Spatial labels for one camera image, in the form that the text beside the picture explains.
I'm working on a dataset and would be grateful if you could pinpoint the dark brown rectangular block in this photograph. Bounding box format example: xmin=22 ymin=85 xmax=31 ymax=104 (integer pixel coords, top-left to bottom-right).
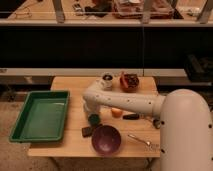
xmin=82 ymin=125 xmax=98 ymax=137

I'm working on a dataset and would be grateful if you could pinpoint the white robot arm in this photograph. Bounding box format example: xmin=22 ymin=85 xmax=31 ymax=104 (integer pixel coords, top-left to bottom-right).
xmin=83 ymin=80 xmax=213 ymax=171

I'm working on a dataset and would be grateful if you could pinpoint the white mug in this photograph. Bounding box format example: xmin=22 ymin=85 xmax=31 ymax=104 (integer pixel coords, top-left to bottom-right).
xmin=98 ymin=73 xmax=113 ymax=91

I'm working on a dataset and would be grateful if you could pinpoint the orange fruit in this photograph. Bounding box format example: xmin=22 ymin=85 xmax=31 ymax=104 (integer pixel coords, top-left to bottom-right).
xmin=111 ymin=108 xmax=123 ymax=118

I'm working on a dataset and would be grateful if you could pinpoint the black box on right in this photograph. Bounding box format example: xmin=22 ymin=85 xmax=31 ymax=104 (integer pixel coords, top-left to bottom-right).
xmin=184 ymin=55 xmax=213 ymax=82

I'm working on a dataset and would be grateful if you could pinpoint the purple bowl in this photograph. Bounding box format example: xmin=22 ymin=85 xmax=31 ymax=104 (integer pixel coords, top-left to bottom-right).
xmin=91 ymin=125 xmax=121 ymax=156

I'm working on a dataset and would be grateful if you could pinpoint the red and dark container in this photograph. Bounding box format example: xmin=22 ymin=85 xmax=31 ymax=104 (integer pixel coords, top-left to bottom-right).
xmin=120 ymin=72 xmax=139 ymax=91

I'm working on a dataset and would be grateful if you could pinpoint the green plastic tray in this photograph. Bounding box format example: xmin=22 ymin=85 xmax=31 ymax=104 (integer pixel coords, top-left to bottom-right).
xmin=9 ymin=91 xmax=70 ymax=143

